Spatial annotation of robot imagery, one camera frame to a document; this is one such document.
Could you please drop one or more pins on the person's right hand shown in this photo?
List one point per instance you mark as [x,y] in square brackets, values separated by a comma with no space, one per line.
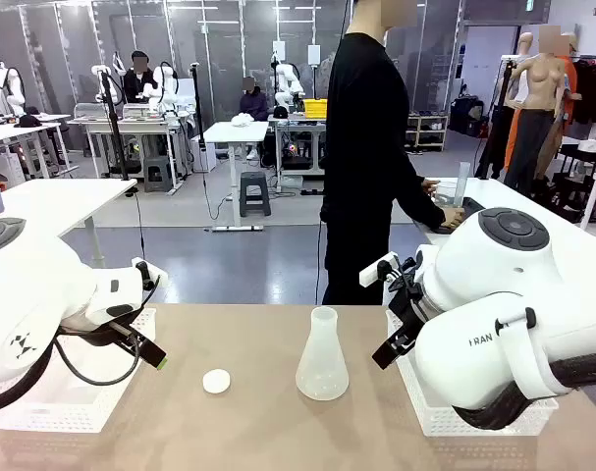
[453,217]

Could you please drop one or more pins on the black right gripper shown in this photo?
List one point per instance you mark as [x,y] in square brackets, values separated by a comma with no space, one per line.
[405,314]

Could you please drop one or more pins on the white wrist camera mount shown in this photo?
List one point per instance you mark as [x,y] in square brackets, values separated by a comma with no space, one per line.
[152,275]
[373,272]

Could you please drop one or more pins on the white standing desk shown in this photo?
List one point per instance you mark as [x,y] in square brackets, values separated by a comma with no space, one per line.
[236,131]

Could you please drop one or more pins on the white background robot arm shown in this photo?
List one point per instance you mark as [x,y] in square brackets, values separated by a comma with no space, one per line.
[287,83]
[108,83]
[10,86]
[165,88]

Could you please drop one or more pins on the yellow plastic crate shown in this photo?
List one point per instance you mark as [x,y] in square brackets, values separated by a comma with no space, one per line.
[315,108]

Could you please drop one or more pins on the translucent plastic conical flask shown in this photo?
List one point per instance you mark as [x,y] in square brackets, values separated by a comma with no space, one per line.
[322,363]

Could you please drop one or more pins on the hanging black garments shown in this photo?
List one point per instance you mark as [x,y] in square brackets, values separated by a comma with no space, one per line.
[592,88]

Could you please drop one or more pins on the person's left hand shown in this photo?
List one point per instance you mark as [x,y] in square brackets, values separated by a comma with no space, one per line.
[429,185]

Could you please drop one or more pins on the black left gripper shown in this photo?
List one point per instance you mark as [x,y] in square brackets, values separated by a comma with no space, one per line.
[125,336]

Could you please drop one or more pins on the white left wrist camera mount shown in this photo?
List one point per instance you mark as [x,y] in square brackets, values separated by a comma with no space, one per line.
[152,275]

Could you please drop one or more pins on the clear plastic measuring cylinder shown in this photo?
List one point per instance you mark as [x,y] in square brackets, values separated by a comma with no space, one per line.
[462,186]

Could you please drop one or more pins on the black plastic tray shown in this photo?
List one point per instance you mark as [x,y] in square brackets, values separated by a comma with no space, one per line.
[474,206]

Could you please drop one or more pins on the grey plastic stool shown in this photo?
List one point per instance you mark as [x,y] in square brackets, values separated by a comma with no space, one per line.
[254,193]
[157,174]

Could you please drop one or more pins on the white perforated plastic basket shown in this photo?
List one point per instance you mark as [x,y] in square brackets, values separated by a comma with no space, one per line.
[81,407]
[435,417]

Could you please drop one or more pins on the seated person in black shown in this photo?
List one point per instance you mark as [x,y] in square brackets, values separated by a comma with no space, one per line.
[139,81]

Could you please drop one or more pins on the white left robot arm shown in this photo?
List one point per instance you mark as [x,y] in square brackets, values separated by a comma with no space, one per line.
[37,294]

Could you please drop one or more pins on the black cap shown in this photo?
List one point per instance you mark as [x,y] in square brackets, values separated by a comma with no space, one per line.
[28,120]
[280,112]

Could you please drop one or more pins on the person in black sweater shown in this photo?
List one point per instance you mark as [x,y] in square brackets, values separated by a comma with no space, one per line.
[361,147]

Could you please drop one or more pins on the person's right forearm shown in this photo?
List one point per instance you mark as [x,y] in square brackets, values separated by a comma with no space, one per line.
[420,208]

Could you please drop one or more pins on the white crumpled cloth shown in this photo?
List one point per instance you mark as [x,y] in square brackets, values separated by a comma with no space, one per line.
[242,119]

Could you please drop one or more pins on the bare beige mannequin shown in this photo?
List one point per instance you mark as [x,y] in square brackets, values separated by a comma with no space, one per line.
[540,83]

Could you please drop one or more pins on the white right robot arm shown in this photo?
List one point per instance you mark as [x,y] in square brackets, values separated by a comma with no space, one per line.
[499,275]

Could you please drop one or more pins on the wooden shoe rack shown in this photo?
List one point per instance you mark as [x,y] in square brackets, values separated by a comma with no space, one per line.
[427,132]

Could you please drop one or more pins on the seated person in purple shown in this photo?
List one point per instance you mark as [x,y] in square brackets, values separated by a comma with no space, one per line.
[253,103]

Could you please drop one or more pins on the mannequin in orange clothing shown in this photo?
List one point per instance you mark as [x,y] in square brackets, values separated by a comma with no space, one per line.
[570,83]

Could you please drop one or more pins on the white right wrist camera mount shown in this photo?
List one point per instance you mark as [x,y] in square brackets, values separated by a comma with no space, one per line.
[373,272]

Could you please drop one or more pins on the black tripod stand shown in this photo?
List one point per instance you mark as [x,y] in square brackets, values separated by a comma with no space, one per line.
[112,122]
[198,108]
[496,122]

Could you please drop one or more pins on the round white flask cap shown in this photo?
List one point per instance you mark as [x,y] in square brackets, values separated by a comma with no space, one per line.
[216,381]

